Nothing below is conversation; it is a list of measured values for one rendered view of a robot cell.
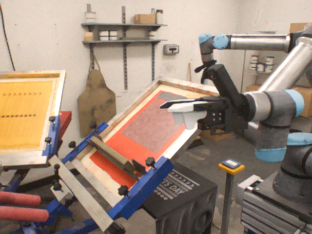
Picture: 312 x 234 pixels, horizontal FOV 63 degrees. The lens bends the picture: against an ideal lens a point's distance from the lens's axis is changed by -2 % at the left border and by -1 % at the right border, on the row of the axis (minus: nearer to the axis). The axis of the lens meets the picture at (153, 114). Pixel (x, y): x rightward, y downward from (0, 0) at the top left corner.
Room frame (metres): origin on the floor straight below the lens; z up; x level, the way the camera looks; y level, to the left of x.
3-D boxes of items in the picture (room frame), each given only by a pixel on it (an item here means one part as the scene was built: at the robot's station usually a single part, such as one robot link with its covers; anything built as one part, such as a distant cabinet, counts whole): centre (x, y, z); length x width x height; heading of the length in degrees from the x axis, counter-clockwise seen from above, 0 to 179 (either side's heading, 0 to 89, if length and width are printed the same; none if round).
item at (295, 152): (0.83, -0.54, 1.42); 0.13 x 0.12 x 0.14; 16
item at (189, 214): (1.22, -0.18, 0.79); 0.46 x 0.09 x 0.33; 128
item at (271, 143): (0.65, -0.31, 1.56); 0.11 x 0.08 x 0.11; 16
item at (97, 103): (3.22, 0.74, 1.06); 0.53 x 0.07 x 1.05; 128
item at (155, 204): (1.37, -0.07, 0.95); 0.48 x 0.44 x 0.01; 128
